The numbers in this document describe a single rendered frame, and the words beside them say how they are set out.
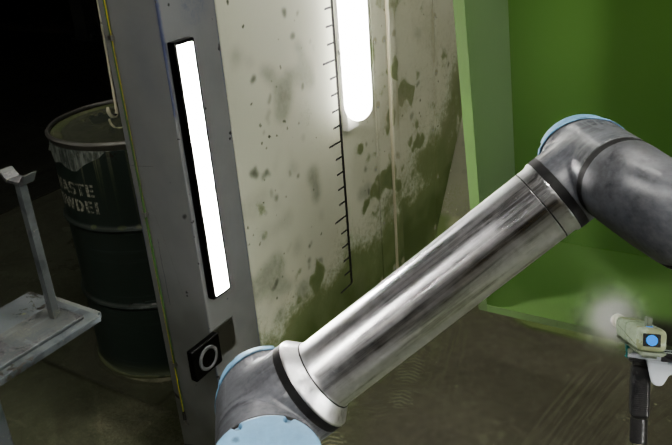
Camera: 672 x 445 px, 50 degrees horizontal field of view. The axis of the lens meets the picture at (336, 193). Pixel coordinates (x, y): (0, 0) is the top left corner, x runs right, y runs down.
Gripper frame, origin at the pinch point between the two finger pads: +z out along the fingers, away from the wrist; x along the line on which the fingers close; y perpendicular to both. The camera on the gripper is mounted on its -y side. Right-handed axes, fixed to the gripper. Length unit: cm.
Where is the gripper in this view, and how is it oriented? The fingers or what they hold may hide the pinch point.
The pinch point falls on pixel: (634, 350)
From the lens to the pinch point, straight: 145.1
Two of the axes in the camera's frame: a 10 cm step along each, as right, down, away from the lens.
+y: -0.9, 9.9, -0.8
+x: 2.5, 1.0, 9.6
